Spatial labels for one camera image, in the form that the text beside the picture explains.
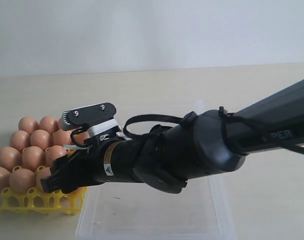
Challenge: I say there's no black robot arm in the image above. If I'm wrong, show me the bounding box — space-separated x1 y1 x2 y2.
41 79 304 194

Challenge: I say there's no yellow plastic egg tray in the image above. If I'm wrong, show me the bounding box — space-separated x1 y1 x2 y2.
0 186 87 215

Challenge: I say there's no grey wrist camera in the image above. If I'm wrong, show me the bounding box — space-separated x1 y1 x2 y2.
62 102 117 131

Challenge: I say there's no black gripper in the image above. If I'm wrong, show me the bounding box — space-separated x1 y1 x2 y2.
41 139 152 193

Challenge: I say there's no clear plastic container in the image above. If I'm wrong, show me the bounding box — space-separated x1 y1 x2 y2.
76 175 236 240

